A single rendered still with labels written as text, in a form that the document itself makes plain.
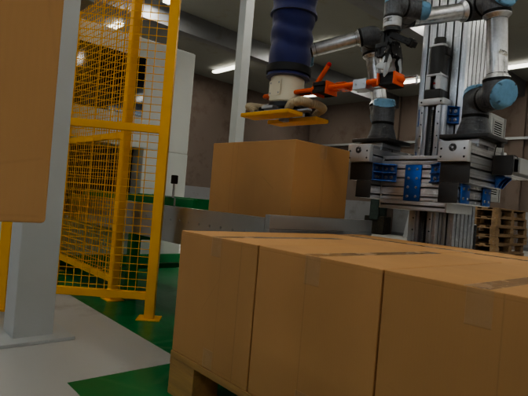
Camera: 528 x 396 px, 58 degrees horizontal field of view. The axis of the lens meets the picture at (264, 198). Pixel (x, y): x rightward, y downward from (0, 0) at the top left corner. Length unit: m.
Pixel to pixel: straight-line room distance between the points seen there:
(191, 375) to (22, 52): 1.21
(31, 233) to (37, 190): 1.61
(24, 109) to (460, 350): 0.79
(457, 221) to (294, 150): 0.96
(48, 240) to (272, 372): 1.26
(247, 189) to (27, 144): 1.79
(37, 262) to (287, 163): 1.15
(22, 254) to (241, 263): 1.12
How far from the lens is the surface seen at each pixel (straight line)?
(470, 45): 2.72
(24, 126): 0.58
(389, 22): 2.11
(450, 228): 2.55
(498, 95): 2.25
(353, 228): 2.33
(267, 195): 2.20
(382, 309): 1.04
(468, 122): 2.36
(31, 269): 2.22
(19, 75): 0.59
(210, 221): 2.25
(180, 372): 1.65
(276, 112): 2.24
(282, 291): 1.23
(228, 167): 2.43
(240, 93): 5.48
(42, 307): 2.27
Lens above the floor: 0.67
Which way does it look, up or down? level
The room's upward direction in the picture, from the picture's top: 5 degrees clockwise
